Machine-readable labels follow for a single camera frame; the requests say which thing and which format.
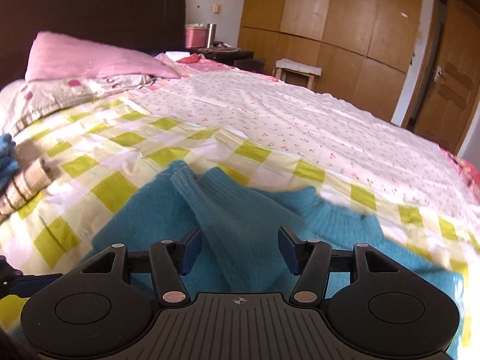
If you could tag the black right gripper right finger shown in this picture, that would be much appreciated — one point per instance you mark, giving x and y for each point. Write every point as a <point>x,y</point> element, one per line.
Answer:
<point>310,262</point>

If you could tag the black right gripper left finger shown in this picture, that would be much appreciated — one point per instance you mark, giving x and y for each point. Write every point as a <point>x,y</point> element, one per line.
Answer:
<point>170,260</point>

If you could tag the teal knit sweater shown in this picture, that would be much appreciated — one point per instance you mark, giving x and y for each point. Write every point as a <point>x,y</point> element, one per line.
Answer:
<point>382,301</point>

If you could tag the brown plaid folded cloth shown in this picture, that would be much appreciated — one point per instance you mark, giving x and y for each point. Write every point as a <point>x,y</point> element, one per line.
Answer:
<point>34,175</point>

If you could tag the light blue knit garment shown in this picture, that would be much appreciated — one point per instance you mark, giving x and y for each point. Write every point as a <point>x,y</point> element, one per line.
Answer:
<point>8,161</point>

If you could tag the checkered floral bed sheet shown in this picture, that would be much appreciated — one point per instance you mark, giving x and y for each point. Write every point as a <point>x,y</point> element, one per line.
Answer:
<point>103,139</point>

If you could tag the pink red blanket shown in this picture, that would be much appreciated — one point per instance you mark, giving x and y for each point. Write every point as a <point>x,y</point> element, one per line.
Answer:
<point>469,174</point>

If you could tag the small wooden stool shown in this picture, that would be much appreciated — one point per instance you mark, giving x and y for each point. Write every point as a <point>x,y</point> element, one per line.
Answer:
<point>284,66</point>

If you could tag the wooden door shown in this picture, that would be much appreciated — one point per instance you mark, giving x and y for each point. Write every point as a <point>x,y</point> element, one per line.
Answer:
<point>451,95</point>

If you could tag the dark bedside table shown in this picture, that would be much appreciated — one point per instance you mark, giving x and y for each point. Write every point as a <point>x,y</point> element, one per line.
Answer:
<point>233,57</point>

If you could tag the pink storage box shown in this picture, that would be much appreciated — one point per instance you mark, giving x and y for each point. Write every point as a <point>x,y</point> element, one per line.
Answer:
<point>196,35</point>

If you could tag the pink pillow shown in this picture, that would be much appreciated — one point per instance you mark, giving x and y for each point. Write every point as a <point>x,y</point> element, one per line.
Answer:
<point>55,56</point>

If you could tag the steel thermos cup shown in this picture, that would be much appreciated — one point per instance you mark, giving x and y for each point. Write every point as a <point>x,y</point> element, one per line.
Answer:
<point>211,33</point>

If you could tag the wooden wardrobe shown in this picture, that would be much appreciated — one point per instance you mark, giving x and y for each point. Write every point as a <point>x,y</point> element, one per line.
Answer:
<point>363,47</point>

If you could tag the dark wooden headboard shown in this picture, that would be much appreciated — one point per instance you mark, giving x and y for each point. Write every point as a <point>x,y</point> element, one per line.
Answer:
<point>144,25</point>

